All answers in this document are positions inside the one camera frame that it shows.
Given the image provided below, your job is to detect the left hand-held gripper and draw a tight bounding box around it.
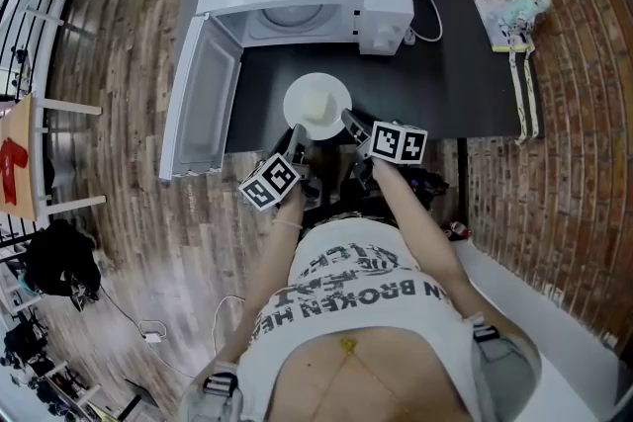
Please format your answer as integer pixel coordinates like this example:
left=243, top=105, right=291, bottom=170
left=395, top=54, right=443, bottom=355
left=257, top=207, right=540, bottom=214
left=237, top=123, right=326, bottom=213

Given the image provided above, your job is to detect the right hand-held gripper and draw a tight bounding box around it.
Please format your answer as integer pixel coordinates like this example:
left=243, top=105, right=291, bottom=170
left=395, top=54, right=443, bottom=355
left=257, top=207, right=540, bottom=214
left=339, top=107, right=429, bottom=191

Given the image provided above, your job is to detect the white round plate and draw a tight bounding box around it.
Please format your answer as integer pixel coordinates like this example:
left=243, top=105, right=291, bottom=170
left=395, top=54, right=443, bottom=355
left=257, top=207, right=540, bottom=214
left=282, top=72, right=353, bottom=142

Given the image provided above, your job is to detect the pale yellowish round object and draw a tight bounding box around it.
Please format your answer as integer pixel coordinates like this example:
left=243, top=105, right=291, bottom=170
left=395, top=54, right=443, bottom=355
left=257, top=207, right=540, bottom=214
left=300, top=88, right=331, bottom=123

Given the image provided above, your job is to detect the person's right forearm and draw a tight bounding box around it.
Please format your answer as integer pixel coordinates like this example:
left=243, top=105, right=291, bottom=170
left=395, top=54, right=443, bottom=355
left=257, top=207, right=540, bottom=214
left=373, top=160, right=471, bottom=317

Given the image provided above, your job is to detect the person's left forearm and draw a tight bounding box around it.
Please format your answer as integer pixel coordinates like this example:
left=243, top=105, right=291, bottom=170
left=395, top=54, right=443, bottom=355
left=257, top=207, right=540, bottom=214
left=231, top=185, right=308, bottom=352

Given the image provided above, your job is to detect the black table with white legs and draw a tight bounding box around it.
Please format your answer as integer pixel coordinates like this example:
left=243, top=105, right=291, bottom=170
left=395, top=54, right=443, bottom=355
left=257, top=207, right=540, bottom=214
left=182, top=0, right=545, bottom=154

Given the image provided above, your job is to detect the red and white bottle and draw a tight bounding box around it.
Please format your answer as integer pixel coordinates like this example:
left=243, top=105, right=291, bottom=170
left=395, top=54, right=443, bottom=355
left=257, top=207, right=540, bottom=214
left=441, top=220, right=471, bottom=241

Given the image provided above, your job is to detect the person's white printed t-shirt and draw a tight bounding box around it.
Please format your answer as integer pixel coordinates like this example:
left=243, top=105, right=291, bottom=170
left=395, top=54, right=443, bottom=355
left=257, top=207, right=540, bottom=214
left=236, top=216, right=484, bottom=422

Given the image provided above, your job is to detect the yellow-green booklet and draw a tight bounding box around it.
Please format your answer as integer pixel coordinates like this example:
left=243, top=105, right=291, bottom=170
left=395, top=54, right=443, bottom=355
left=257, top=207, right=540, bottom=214
left=466, top=0, right=535, bottom=54

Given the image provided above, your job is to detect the pale green plush toy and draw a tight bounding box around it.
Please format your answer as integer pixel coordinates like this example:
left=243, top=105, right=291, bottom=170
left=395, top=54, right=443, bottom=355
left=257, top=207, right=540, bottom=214
left=498, top=0, right=553, bottom=36

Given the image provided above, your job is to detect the white power adapter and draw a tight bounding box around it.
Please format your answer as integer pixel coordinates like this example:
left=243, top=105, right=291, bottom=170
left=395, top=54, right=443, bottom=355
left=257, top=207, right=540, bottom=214
left=137, top=319, right=167, bottom=345

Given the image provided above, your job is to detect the wooden table with white legs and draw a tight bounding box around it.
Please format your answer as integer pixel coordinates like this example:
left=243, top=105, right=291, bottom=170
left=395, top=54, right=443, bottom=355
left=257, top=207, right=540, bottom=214
left=0, top=92, right=108, bottom=221

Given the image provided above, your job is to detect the red shirt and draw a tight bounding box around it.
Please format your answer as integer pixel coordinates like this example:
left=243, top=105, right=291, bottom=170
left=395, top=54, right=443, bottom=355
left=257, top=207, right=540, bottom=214
left=0, top=136, right=30, bottom=205

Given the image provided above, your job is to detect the white tabletop panel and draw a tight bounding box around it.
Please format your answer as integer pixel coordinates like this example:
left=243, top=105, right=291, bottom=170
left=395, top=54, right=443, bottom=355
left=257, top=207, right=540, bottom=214
left=454, top=239, right=622, bottom=422

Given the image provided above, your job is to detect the black cable bundle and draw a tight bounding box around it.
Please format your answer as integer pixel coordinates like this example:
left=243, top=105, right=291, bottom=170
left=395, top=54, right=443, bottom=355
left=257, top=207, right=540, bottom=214
left=407, top=167, right=450, bottom=211

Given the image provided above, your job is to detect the white power cord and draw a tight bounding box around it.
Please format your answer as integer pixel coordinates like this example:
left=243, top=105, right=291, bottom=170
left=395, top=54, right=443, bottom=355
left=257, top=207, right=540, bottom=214
left=403, top=0, right=444, bottom=46

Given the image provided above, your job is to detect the black white patterned lanyard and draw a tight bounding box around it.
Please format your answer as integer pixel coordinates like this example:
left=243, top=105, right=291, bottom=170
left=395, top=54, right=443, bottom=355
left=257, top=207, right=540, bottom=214
left=507, top=44, right=541, bottom=145

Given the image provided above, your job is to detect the long white floor cable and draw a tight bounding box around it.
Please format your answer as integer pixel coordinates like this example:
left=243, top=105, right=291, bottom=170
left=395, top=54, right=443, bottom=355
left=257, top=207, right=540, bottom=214
left=212, top=295, right=247, bottom=352

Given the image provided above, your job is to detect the grey harness strap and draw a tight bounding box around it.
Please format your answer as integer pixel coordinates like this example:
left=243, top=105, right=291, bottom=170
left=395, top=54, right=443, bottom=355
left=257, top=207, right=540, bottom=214
left=469, top=310, right=543, bottom=416
left=180, top=360, right=243, bottom=422

